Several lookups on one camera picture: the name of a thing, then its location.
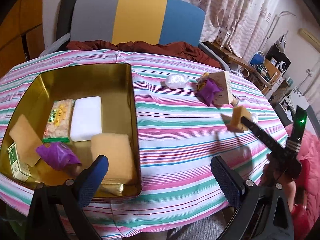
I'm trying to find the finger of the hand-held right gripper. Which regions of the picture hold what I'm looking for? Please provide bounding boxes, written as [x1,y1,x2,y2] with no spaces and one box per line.
[240,116,287,157]

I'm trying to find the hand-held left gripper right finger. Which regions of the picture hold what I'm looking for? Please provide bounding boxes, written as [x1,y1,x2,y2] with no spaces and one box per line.
[210,156,294,240]

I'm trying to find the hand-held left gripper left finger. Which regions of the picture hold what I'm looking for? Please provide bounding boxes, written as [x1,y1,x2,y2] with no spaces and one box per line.
[26,155,109,240]

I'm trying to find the small yellow sponge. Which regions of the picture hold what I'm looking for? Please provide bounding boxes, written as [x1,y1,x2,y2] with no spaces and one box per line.
[229,106,252,132]

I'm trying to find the large yellow sponge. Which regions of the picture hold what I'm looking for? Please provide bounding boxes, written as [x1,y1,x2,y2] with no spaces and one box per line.
[90,133,138,185]

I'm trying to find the purple snack packet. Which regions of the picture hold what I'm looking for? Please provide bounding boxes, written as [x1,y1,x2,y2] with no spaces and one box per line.
[36,142,82,171]
[197,79,223,107]

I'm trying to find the white foam block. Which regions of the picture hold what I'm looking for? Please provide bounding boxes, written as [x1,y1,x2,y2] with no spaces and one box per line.
[70,96,103,142]

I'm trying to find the beige cardboard box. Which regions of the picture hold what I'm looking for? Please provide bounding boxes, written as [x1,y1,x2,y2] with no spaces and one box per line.
[209,70,234,105]

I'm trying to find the green edged cracker packet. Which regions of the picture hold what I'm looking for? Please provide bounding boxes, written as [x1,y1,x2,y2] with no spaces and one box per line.
[42,99,76,143]

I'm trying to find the green white small box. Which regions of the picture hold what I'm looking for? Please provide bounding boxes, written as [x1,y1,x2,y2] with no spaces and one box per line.
[7,141,32,182]

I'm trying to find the thin yellow sponge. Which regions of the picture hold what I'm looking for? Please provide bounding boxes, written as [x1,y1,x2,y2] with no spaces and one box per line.
[9,114,44,167]

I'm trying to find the yellow snack packet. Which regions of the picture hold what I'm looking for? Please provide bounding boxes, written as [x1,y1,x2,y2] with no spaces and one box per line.
[196,72,210,90]

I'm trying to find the white plastic wrap ball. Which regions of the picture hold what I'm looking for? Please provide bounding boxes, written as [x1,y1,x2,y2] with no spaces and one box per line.
[164,74,190,89]

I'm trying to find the gold metal tin box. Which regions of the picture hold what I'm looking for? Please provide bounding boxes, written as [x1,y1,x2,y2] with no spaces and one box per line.
[0,64,143,200]

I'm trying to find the person's right forearm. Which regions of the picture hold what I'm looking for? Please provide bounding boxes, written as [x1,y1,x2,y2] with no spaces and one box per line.
[286,179,313,230]

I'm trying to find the person's right hand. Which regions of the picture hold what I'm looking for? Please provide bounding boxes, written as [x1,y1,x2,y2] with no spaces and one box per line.
[260,152,300,200]

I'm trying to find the pink bed blanket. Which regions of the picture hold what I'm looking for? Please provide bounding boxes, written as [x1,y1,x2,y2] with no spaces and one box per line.
[285,125,320,220]

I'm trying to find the striped pink green tablecloth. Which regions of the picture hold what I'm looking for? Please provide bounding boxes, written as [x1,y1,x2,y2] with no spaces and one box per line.
[0,50,288,238]

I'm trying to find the blue round appliance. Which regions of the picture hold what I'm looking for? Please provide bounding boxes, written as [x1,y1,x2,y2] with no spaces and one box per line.
[249,51,265,65]

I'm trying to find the wooden side desk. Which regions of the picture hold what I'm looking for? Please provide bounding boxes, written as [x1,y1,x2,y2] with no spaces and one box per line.
[205,41,285,90]

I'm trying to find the black appliance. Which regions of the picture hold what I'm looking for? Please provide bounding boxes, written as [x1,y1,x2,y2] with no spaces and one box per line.
[265,42,292,73]

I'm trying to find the white carton box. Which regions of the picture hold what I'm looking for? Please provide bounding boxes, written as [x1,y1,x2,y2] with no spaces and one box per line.
[216,27,232,47]

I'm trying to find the metal rack tube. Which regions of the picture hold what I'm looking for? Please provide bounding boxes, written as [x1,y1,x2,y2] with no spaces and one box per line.
[265,10,297,45]

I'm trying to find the maroon cloth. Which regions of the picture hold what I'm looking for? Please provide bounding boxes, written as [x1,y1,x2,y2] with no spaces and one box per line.
[66,39,222,68]

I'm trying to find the pale patterned curtain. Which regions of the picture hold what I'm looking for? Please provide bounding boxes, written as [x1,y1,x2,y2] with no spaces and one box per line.
[137,0,285,58]

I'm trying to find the grey yellow blue chair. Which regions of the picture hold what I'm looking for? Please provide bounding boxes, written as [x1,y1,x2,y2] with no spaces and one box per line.
[41,0,229,70]

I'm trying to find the wooden wardrobe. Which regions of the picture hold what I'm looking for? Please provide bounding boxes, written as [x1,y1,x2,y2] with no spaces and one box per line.
[0,0,47,63]

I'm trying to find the black rolled mat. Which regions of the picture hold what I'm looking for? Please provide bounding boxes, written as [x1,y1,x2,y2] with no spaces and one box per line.
[55,0,81,43]

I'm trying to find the beige wall unit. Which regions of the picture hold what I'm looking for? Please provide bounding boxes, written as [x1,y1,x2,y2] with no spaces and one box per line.
[299,28,320,43]

